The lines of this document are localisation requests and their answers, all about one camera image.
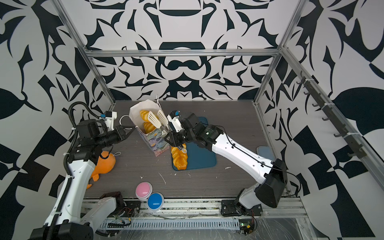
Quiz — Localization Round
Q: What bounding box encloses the large striped croissant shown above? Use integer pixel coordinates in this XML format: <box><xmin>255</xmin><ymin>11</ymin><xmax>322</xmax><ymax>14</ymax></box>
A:
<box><xmin>143</xmin><ymin>122</ymin><xmax>157</xmax><ymax>134</ymax></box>

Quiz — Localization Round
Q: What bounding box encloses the small striped croissant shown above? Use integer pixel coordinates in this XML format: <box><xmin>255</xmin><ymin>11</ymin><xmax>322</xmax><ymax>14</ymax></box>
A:
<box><xmin>140</xmin><ymin>110</ymin><xmax>150</xmax><ymax>122</ymax></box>

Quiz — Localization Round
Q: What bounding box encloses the floral white paper bag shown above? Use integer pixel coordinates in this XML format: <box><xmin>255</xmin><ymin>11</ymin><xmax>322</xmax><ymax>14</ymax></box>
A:
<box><xmin>119</xmin><ymin>100</ymin><xmax>170</xmax><ymax>156</ymax></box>

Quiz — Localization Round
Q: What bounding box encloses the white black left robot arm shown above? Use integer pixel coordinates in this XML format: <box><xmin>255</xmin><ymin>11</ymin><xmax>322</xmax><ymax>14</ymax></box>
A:
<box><xmin>30</xmin><ymin>102</ymin><xmax>135</xmax><ymax>240</ymax></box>

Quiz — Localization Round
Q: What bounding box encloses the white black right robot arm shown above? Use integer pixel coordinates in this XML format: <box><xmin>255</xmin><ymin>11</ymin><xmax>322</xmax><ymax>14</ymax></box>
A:
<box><xmin>165</xmin><ymin>111</ymin><xmax>290</xmax><ymax>212</ymax></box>

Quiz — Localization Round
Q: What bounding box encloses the long braided bread loaf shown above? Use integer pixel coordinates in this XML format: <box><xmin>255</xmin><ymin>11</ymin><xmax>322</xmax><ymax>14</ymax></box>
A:
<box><xmin>171</xmin><ymin>144</ymin><xmax>188</xmax><ymax>171</ymax></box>

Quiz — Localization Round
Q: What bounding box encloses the teal rectangular tray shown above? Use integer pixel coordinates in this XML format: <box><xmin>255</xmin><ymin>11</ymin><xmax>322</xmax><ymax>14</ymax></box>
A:
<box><xmin>170</xmin><ymin>116</ymin><xmax>217</xmax><ymax>172</ymax></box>

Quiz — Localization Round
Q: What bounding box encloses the orange plush toy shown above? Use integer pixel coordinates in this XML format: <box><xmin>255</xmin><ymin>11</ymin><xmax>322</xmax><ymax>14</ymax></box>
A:
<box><xmin>90</xmin><ymin>151</ymin><xmax>116</xmax><ymax>182</ymax></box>

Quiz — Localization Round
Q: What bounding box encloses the pink round button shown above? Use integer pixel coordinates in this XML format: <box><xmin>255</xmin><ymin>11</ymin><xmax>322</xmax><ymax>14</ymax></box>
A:
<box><xmin>135</xmin><ymin>182</ymin><xmax>153</xmax><ymax>200</ymax></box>

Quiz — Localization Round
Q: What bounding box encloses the blue round button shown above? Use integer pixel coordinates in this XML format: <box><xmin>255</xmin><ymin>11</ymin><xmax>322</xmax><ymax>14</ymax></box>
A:
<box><xmin>147</xmin><ymin>193</ymin><xmax>165</xmax><ymax>212</ymax></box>

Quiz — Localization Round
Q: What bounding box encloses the light blue oval pad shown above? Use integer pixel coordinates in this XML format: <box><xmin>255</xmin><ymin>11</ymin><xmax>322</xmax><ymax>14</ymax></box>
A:
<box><xmin>257</xmin><ymin>146</ymin><xmax>276</xmax><ymax>162</ymax></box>

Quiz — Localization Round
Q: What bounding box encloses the green circuit board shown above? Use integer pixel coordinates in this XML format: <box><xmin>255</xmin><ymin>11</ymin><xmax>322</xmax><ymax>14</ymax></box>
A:
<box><xmin>239</xmin><ymin>220</ymin><xmax>255</xmax><ymax>235</ymax></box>

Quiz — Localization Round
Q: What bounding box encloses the black hook rack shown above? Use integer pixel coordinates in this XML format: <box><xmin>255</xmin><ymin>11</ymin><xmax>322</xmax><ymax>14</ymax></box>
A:
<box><xmin>297</xmin><ymin>75</ymin><xmax>367</xmax><ymax>159</ymax></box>

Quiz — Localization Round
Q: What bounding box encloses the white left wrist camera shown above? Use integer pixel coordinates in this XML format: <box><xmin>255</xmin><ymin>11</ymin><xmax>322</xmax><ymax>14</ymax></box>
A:
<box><xmin>100</xmin><ymin>111</ymin><xmax>118</xmax><ymax>131</ymax></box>

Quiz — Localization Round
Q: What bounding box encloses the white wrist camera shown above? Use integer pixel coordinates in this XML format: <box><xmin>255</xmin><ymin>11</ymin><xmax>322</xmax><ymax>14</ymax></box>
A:
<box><xmin>167</xmin><ymin>110</ymin><xmax>184</xmax><ymax>133</ymax></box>
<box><xmin>100</xmin><ymin>111</ymin><xmax>118</xmax><ymax>131</ymax></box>

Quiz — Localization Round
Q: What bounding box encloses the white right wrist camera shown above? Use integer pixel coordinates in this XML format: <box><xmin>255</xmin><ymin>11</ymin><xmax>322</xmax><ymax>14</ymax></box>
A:
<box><xmin>167</xmin><ymin>110</ymin><xmax>184</xmax><ymax>133</ymax></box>

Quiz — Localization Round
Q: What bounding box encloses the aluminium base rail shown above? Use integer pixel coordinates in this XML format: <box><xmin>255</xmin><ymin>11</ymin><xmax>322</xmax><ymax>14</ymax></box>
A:
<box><xmin>124</xmin><ymin>198</ymin><xmax>308</xmax><ymax>219</ymax></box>

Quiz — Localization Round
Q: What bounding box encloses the white slotted cable duct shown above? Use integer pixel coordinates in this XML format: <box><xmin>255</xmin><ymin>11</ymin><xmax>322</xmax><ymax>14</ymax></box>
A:
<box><xmin>100</xmin><ymin>219</ymin><xmax>241</xmax><ymax>231</ymax></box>

